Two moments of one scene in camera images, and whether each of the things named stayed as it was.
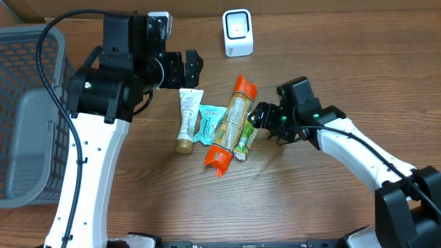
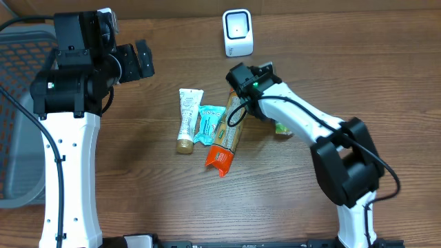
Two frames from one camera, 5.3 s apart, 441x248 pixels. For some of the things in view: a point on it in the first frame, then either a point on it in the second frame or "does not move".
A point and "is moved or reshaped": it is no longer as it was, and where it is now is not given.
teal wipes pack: (210, 116) does not move
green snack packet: (246, 140) is moved or reshaped
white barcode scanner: (238, 32) does not move
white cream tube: (190, 100) does not move
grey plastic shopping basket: (34, 132) does not move
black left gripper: (176, 80) -> (126, 54)
